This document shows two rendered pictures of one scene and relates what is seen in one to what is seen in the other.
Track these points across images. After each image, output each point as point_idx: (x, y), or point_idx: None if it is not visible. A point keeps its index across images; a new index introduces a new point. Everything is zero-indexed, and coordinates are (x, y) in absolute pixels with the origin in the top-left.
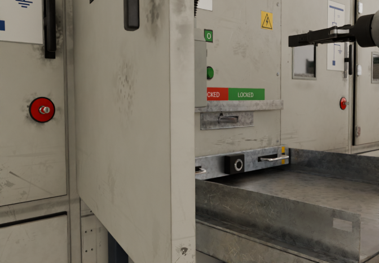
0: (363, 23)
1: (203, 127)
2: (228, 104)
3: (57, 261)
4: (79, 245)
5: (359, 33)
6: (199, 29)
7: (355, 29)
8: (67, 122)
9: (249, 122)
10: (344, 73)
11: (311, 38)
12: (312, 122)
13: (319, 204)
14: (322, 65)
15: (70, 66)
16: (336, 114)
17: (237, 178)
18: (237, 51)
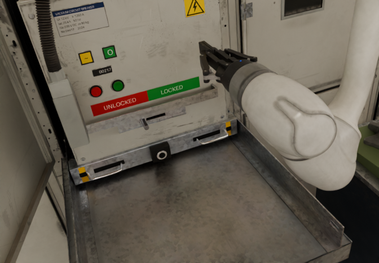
0: (227, 79)
1: (121, 130)
2: (139, 114)
3: (43, 205)
4: (60, 192)
5: (225, 86)
6: (65, 81)
7: (222, 80)
8: None
9: (179, 111)
10: None
11: (201, 65)
12: (313, 57)
13: (180, 232)
14: None
15: None
16: None
17: (172, 156)
18: (153, 53)
